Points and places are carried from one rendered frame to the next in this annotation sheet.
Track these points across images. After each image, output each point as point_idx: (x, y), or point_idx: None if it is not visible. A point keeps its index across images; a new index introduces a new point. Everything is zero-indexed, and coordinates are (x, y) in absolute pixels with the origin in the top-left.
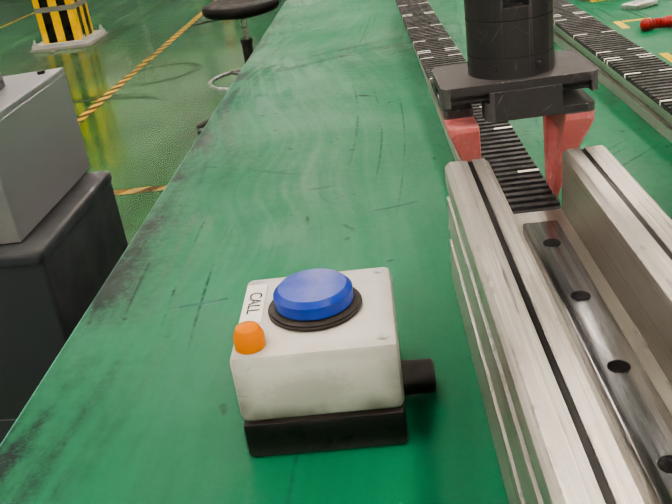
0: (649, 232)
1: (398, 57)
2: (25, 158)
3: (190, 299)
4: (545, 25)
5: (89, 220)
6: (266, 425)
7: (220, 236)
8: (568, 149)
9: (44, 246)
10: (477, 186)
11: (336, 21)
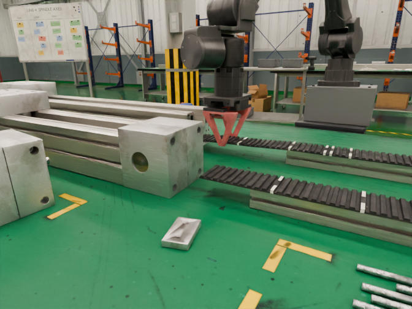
0: (144, 108)
1: None
2: (322, 103)
3: (243, 127)
4: (214, 80)
5: None
6: None
7: (277, 131)
8: (192, 111)
9: (298, 122)
10: (190, 106)
11: None
